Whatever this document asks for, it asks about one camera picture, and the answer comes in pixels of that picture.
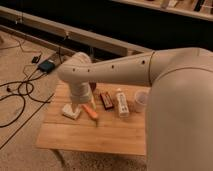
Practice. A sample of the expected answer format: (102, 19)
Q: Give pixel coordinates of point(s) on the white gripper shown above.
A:
(80, 93)

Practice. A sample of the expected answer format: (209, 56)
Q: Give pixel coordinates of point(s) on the white squeeze bottle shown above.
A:
(123, 109)

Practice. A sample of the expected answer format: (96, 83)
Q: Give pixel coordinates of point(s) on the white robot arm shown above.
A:
(179, 112)

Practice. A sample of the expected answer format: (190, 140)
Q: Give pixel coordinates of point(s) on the dark red ceramic bowl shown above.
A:
(93, 86)

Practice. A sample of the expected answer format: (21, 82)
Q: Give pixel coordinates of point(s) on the white sponge block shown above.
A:
(70, 113)

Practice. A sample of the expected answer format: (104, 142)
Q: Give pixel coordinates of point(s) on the dark red chocolate bar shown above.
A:
(106, 100)

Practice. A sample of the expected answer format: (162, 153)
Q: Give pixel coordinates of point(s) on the orange carrot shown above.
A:
(90, 112)

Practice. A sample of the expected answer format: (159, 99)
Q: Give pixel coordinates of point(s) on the blue electronics box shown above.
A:
(46, 66)

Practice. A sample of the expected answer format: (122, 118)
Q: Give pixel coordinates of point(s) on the wooden table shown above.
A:
(110, 134)

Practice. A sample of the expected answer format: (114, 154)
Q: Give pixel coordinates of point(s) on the small black adapter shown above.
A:
(36, 59)

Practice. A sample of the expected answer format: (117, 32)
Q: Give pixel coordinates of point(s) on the clear plastic measuring cup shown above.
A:
(140, 101)

